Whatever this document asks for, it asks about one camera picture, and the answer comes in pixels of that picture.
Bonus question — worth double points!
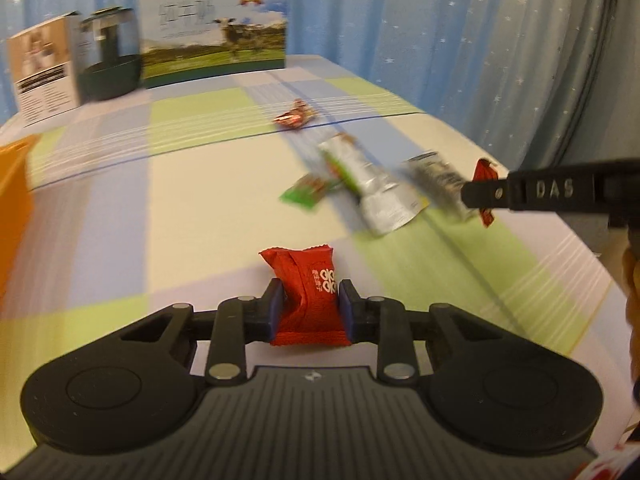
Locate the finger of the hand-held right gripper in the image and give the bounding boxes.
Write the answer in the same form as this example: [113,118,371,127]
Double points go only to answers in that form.
[461,160,609,213]

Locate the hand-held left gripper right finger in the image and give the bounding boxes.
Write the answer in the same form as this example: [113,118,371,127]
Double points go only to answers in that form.
[339,280,506,386]

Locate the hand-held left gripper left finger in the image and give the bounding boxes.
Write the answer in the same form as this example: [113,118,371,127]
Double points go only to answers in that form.
[120,278,285,386]

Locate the red snack packet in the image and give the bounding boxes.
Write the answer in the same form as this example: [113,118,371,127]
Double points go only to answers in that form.
[258,245,351,348]

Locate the small red candy packet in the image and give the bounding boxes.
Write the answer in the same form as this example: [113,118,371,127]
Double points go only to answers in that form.
[472,158,498,228]

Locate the shiny red candy wrapper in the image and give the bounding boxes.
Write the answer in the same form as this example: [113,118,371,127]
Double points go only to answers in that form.
[272,99,317,131]

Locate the orange container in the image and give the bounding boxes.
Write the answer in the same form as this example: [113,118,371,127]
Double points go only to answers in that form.
[0,134,41,301]

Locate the small green snack packet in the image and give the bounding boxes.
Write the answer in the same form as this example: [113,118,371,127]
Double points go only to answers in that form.
[279,172,346,209]

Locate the silver green snack packet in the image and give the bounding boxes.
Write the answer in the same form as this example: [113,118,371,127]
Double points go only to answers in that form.
[318,132,431,236]

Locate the checked bed sheet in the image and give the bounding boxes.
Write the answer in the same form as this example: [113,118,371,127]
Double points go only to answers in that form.
[0,55,626,461]

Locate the blue star curtain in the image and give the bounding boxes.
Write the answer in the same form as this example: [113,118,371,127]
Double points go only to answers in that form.
[0,0,640,261]

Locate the red white printed cloth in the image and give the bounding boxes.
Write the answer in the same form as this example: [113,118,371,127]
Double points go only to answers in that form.
[575,435,640,480]

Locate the cow print milk carton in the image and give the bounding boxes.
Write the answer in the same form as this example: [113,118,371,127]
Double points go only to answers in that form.
[137,0,291,90]

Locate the dark green appliance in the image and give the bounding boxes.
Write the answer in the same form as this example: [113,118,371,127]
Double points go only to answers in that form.
[77,6,143,103]

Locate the white printed cardboard box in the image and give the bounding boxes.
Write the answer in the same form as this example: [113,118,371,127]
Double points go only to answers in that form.
[7,11,83,126]

